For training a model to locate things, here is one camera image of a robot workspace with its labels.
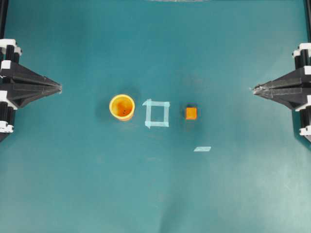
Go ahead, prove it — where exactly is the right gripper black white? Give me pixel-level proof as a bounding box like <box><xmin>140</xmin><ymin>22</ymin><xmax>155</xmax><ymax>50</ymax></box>
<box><xmin>250</xmin><ymin>42</ymin><xmax>311</xmax><ymax>142</ymax></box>

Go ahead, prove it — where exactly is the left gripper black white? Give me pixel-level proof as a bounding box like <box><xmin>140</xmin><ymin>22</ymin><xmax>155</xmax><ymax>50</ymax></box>
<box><xmin>0</xmin><ymin>39</ymin><xmax>62</xmax><ymax>142</ymax></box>

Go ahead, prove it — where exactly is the orange plastic cup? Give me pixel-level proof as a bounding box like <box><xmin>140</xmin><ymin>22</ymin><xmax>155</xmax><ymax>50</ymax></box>
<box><xmin>109</xmin><ymin>94</ymin><xmax>135</xmax><ymax>121</ymax></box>

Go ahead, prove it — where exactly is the orange cube block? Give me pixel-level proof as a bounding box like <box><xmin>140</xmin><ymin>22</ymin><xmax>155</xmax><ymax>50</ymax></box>
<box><xmin>185</xmin><ymin>104</ymin><xmax>197</xmax><ymax>120</ymax></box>

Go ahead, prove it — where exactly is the light blue tape strip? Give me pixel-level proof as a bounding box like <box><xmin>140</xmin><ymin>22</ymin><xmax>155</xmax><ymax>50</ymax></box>
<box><xmin>194</xmin><ymin>146</ymin><xmax>211</xmax><ymax>152</ymax></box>

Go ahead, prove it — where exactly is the light blue tape square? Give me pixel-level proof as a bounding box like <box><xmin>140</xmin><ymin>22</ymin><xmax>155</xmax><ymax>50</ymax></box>
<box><xmin>142</xmin><ymin>99</ymin><xmax>170</xmax><ymax>129</ymax></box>

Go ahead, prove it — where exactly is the black table frame rail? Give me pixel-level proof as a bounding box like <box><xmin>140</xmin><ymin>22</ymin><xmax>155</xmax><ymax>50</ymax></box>
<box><xmin>304</xmin><ymin>0</ymin><xmax>311</xmax><ymax>42</ymax></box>

